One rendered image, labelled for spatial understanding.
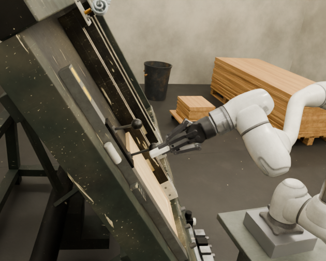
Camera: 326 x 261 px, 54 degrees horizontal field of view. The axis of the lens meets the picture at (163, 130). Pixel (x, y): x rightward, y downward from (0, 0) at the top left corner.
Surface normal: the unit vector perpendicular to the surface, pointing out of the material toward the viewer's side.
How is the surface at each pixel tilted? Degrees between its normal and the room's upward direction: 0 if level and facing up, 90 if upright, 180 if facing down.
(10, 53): 90
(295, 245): 90
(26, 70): 90
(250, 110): 59
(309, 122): 90
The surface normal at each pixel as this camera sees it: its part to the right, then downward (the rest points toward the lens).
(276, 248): 0.31, 0.42
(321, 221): -0.72, 0.22
